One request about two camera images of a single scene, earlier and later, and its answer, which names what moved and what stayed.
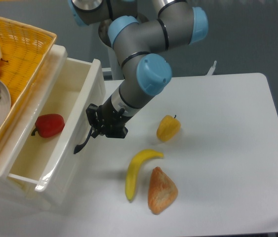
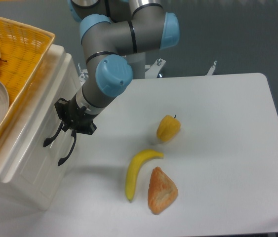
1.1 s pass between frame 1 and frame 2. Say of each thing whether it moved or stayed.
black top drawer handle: moved
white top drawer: moved
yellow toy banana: stayed
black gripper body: moved
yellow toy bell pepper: stayed
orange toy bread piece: stayed
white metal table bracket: stayed
